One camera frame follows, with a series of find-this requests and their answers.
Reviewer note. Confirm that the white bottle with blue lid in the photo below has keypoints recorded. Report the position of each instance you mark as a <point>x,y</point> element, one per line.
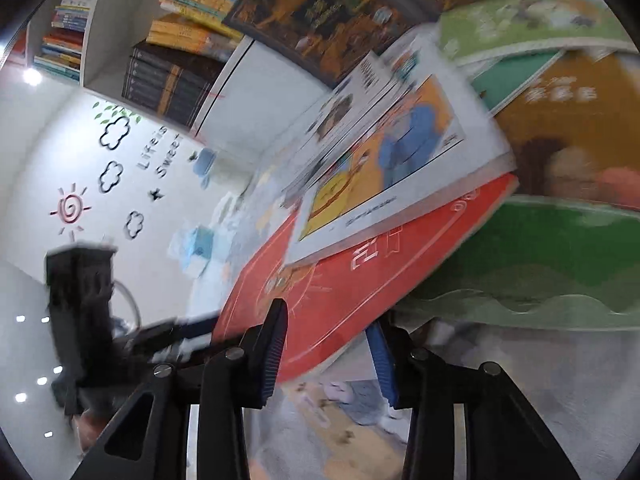
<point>205,165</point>

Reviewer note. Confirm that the white book orange blue picture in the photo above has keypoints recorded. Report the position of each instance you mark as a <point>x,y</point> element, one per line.
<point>390,160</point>

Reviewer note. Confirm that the green book with violin figure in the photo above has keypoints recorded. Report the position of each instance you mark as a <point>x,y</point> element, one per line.
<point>525,260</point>

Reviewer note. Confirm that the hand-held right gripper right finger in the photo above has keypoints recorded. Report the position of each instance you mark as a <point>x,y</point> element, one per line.
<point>384,367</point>

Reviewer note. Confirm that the white bookshelf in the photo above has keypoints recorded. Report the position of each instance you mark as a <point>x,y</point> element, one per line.
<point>260,90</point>

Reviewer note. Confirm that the black cloud wall sticker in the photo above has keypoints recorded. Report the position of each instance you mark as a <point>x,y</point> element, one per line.
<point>126,225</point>
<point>101,177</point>
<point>102,135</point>

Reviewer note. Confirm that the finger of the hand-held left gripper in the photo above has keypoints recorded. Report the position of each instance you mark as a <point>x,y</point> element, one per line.
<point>192,351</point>
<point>165,332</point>

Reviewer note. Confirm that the red book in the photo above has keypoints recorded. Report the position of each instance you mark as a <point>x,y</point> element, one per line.
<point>350,285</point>

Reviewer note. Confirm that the light green picture book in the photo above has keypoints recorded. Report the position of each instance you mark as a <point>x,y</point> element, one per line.
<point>530,25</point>

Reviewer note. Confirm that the black lettering wall sticker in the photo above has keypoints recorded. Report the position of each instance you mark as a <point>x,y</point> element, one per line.
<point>161,152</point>

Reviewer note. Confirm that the row of red blue books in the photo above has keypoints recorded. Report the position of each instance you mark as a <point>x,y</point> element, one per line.
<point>65,35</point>

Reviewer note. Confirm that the brown orange book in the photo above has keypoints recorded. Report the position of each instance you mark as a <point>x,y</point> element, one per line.
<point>575,125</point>

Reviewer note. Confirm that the teal green book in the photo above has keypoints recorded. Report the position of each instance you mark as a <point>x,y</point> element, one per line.
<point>510,80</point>

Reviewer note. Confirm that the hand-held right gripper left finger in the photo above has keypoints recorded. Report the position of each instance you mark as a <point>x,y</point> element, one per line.
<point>272,347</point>

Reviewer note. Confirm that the black bird wall sticker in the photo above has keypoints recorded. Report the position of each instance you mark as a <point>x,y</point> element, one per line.
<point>156,193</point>

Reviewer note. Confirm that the blue tissue box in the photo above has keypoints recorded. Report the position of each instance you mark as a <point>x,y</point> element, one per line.
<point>197,250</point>

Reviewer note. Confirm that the red sun wall sticker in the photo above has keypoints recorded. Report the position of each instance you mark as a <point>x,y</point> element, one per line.
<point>70,207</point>

